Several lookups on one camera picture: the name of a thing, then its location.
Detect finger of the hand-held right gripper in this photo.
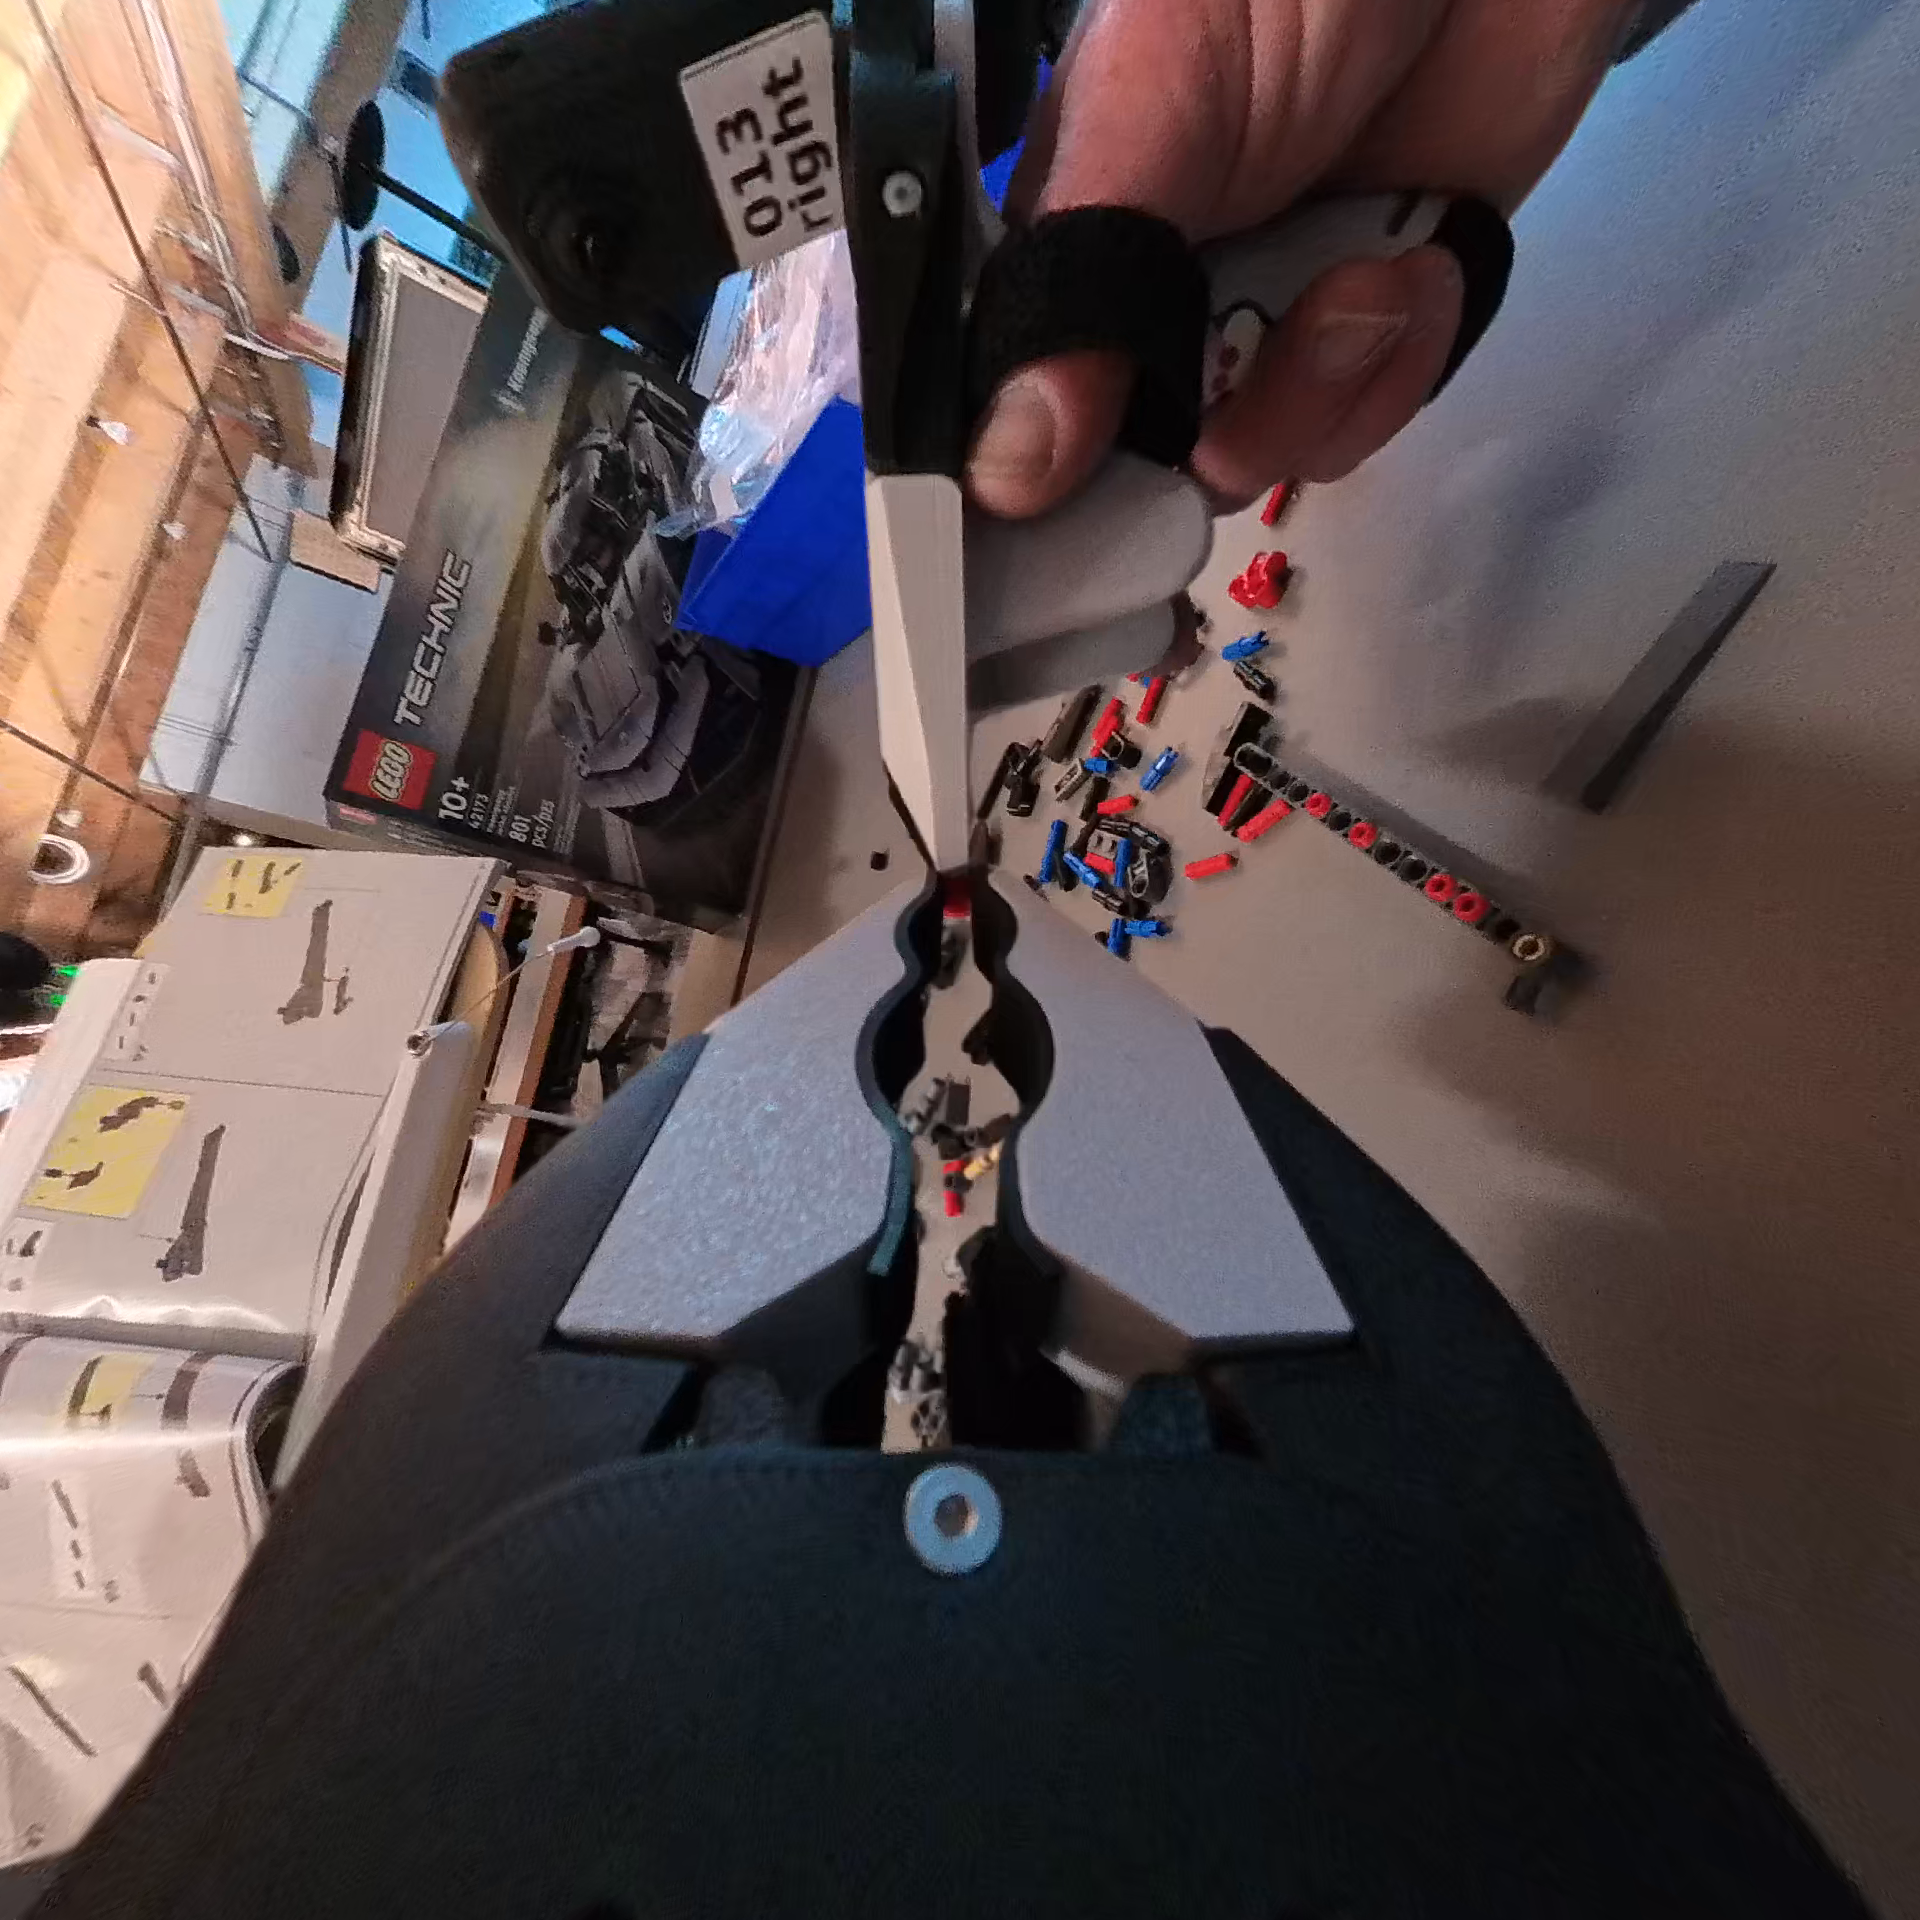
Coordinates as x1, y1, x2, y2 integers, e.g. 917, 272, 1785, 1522
864, 470, 975, 880

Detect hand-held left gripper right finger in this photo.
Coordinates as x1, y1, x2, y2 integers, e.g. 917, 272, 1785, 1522
960, 877, 1359, 1390

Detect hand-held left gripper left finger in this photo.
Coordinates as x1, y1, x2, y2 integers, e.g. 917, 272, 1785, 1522
551, 882, 946, 1352

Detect long black lego beam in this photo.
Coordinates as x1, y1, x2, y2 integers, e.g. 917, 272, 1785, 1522
1204, 704, 1584, 1022

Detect scattered small lego pieces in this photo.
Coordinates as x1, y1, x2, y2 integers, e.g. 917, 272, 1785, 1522
890, 477, 1308, 1427

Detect dark lego set box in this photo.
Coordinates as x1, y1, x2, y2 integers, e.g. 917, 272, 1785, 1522
322, 323, 817, 917

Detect open lego instruction booklet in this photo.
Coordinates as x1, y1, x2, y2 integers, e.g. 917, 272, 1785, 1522
0, 844, 508, 1892

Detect person's right hand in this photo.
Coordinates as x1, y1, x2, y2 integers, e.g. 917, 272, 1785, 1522
966, 0, 1652, 518

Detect blue plastic bin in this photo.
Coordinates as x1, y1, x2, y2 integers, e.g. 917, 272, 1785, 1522
673, 358, 887, 669

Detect brown wooden board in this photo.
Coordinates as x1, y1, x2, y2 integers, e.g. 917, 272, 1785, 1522
448, 882, 589, 1248

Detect clear plastic bag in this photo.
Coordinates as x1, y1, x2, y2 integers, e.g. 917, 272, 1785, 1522
680, 223, 864, 534

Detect grey framed panel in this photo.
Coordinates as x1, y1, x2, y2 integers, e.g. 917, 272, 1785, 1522
326, 229, 501, 566

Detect dark grey flat strip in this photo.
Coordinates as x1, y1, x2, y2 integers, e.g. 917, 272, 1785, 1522
1542, 560, 1777, 815

